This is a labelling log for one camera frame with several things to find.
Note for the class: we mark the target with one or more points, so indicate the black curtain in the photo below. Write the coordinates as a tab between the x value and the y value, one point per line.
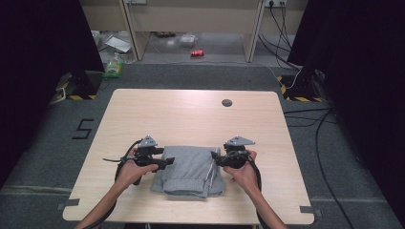
38	63
366	79

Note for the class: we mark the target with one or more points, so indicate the dark flat item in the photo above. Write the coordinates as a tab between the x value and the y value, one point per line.
165	34

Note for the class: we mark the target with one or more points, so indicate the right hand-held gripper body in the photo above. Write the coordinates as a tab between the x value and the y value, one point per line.
235	157

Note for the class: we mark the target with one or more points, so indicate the clear plastic package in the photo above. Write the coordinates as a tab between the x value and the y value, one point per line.
187	40

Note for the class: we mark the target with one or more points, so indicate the grey shorts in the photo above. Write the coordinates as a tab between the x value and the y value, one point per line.
191	173

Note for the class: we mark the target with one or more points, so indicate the yellow black hazard tape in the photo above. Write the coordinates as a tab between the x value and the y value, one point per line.
75	97
301	99

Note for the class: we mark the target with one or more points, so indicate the white paper sheet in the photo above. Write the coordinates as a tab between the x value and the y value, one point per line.
118	44

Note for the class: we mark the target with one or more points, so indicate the person's right hand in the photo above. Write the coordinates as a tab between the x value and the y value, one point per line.
246	176

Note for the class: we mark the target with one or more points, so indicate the green packet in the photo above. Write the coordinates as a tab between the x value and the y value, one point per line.
113	67

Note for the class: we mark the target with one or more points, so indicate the beige wooden desk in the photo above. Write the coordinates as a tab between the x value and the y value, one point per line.
191	19

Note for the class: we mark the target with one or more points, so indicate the red drink can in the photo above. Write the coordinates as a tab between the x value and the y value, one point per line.
197	53

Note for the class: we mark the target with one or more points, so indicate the person's left hand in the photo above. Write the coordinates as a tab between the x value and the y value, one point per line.
130	175

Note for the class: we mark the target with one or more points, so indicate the black stand base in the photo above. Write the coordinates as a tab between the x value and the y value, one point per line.
86	84
302	86

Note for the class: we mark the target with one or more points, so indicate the round grey table grommet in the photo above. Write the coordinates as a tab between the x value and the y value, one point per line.
227	102

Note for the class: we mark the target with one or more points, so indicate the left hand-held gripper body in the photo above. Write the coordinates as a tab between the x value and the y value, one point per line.
144	156

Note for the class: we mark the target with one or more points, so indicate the white wall socket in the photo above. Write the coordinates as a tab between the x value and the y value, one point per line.
275	3

